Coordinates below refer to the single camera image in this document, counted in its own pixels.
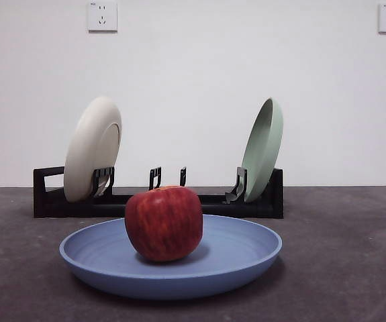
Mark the red apple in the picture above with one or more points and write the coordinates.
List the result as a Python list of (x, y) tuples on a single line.
[(164, 224)]

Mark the blue plate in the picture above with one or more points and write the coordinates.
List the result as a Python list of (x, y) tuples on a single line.
[(239, 255)]

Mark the black plate rack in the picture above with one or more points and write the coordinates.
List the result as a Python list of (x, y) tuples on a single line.
[(239, 209)]

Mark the green plate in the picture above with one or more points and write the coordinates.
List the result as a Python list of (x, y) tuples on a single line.
[(263, 151)]

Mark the cream plate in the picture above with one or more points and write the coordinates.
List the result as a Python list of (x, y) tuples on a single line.
[(85, 147)]

